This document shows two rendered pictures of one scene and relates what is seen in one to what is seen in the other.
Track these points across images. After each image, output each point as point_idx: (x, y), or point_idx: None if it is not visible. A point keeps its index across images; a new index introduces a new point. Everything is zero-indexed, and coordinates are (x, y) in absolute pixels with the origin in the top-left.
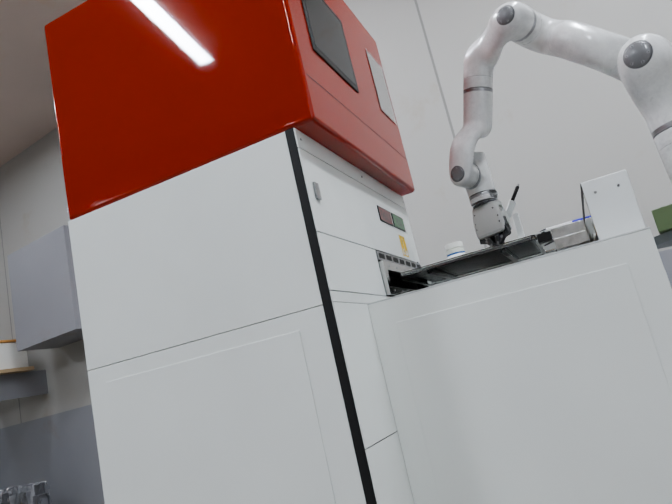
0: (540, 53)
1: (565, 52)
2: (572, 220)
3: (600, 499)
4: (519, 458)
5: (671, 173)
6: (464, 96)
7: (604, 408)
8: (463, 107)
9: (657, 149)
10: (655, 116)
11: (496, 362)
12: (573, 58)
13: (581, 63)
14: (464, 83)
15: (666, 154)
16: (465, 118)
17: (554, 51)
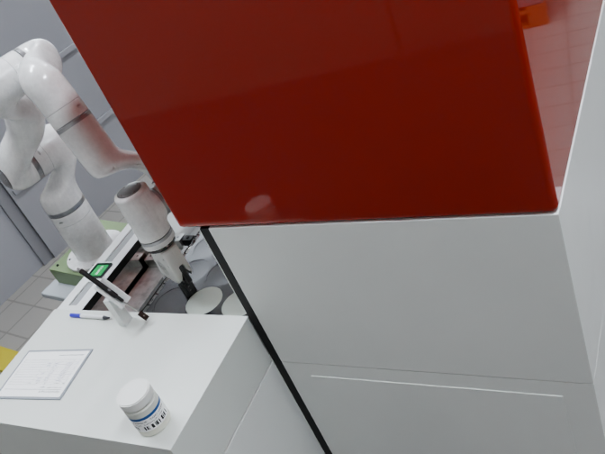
0: (9, 114)
1: (44, 117)
2: (80, 313)
3: None
4: None
5: (100, 226)
6: (94, 116)
7: None
8: (101, 129)
9: (84, 213)
10: (77, 186)
11: None
12: (43, 126)
13: (41, 134)
14: (83, 102)
15: (93, 213)
16: (112, 141)
17: (40, 113)
